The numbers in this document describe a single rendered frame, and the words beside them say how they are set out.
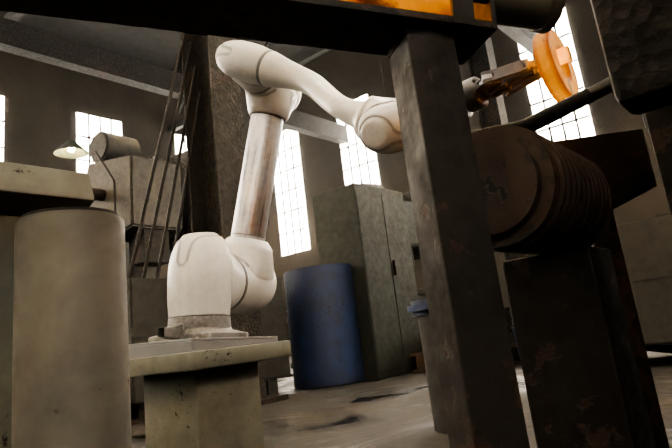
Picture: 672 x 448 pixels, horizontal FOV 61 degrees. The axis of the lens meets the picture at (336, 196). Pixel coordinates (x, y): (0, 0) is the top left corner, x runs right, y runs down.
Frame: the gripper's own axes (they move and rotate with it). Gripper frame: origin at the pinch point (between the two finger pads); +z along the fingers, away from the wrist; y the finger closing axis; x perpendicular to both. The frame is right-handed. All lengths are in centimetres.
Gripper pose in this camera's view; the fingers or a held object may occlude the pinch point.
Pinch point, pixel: (553, 59)
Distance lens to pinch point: 129.9
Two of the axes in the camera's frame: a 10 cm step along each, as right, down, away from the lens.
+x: -1.5, -9.5, 2.7
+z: 7.5, -2.9, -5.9
